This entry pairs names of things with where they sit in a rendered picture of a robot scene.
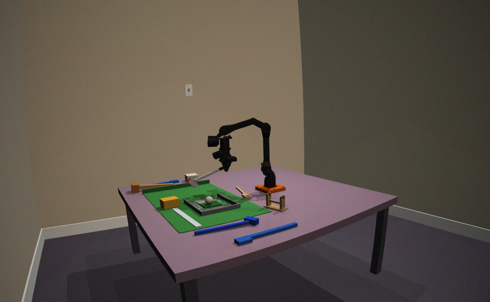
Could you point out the white block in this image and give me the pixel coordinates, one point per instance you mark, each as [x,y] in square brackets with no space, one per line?
[192,176]

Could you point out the white flat strip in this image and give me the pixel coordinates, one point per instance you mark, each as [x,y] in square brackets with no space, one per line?
[186,217]

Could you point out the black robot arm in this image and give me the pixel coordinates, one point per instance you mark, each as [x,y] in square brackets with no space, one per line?
[213,141]

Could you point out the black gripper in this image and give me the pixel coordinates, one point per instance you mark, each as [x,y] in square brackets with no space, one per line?
[228,159]

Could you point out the green mat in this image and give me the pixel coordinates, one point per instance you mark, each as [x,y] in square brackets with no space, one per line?
[202,192]

